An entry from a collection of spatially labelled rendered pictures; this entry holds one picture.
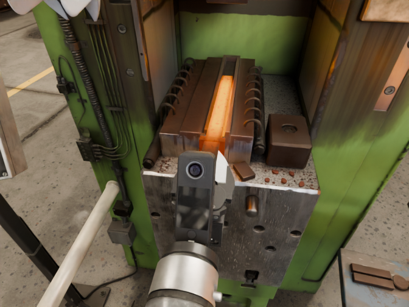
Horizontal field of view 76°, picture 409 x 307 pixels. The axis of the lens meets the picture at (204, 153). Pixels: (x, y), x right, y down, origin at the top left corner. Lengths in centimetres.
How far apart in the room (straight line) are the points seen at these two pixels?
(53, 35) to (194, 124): 39
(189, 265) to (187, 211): 6
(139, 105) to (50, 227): 122
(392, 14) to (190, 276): 54
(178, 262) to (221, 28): 78
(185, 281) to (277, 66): 82
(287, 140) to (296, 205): 14
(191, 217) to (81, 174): 174
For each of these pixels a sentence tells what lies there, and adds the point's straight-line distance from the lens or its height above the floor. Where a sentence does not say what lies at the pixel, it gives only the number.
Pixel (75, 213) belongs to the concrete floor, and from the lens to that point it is 181.
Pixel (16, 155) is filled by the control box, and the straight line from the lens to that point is 64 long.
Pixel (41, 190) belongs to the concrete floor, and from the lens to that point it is 205.
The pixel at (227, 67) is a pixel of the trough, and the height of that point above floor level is 99.
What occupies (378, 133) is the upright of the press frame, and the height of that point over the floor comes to 93.
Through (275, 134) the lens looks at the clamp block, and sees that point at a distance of 58.
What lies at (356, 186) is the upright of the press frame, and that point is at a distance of 90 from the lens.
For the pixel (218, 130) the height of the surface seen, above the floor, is 102.
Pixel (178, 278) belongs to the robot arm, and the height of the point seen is 104.
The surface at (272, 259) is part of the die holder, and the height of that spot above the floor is 63.
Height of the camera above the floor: 132
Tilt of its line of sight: 41 degrees down
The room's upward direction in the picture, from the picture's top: straight up
